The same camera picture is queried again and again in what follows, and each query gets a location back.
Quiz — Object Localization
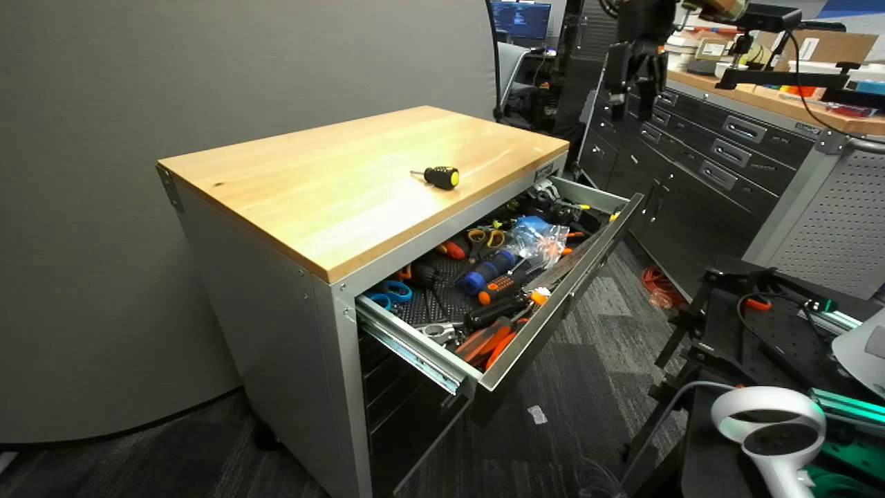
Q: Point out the blue handled scissors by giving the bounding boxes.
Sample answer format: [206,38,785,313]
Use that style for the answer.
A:
[368,280,419,315]

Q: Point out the silver metal wrench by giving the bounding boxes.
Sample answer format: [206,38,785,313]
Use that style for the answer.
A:
[419,319,470,348]

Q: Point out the orange black handled screwdriver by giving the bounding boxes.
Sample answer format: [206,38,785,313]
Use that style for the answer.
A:
[476,260,547,311]

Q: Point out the white VR controller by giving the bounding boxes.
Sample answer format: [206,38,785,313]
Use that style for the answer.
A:
[709,381,831,498]

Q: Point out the small orange handled tool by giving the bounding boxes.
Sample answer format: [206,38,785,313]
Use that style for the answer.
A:
[437,237,470,265]

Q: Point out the wooden workbench top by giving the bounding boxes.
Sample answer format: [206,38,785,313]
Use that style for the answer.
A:
[662,66,885,145]

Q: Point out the blue computer monitor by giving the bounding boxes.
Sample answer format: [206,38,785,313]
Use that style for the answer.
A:
[488,0,560,49]

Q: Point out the grey metal tool drawer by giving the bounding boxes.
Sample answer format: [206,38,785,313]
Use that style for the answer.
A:
[355,174,647,398]

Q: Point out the orange handled pliers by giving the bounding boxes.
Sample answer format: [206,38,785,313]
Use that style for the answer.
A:
[453,315,535,374]

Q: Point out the stubby black yellow screwdriver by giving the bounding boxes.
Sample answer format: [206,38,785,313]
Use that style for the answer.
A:
[411,164,463,194]

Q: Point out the black camera on boom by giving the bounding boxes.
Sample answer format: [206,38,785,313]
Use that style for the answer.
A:
[713,2,885,99]

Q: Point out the blue handled screwdriver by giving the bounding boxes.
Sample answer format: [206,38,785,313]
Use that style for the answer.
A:
[458,242,532,300]

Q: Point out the black tripod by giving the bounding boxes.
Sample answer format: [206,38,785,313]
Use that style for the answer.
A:
[619,262,789,464]

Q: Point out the grey pegboard panel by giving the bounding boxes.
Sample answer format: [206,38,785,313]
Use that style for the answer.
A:
[742,136,885,305]

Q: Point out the orange coiled cable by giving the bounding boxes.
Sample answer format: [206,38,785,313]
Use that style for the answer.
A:
[639,265,691,315]

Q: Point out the clear plastic bag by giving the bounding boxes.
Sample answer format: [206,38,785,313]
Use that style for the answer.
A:
[510,212,574,271]

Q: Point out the grey cabinet with wood top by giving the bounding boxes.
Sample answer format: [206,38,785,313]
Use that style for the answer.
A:
[156,103,575,498]

